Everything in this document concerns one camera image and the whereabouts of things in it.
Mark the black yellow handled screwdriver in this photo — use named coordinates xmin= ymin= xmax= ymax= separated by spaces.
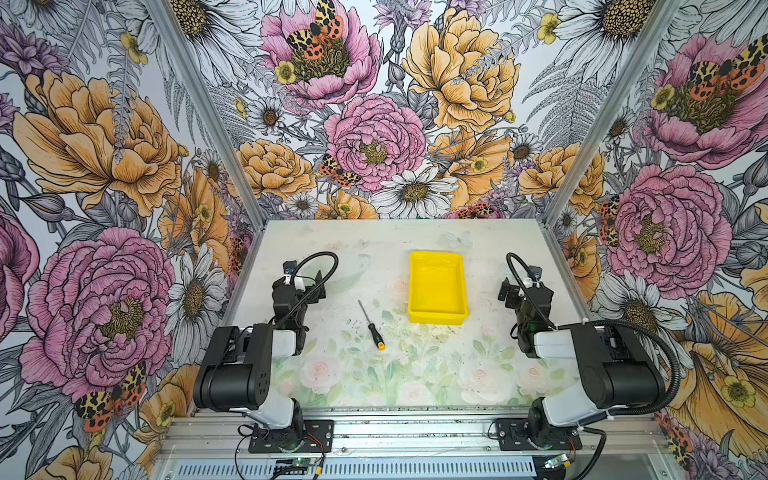
xmin=358 ymin=301 xmax=386 ymax=351

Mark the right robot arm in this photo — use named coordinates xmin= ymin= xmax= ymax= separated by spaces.
xmin=497 ymin=271 xmax=683 ymax=449

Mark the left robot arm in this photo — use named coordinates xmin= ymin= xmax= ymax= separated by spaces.
xmin=193 ymin=259 xmax=327 ymax=453

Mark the yellow plastic bin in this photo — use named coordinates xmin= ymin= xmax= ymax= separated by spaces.
xmin=407 ymin=251 xmax=469 ymax=326

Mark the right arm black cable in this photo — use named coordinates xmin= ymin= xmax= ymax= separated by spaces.
xmin=505 ymin=251 xmax=559 ymax=331

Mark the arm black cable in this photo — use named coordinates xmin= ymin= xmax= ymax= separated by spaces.
xmin=505 ymin=251 xmax=559 ymax=331
xmin=272 ymin=250 xmax=340 ymax=330

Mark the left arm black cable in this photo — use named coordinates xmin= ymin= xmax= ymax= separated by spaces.
xmin=272 ymin=250 xmax=340 ymax=330

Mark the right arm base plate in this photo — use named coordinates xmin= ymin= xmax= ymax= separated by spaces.
xmin=495 ymin=418 xmax=583 ymax=452

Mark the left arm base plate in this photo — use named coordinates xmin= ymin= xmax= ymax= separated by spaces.
xmin=248 ymin=420 xmax=335 ymax=454

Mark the aluminium front rail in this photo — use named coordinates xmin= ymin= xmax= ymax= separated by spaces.
xmin=159 ymin=407 xmax=666 ymax=460

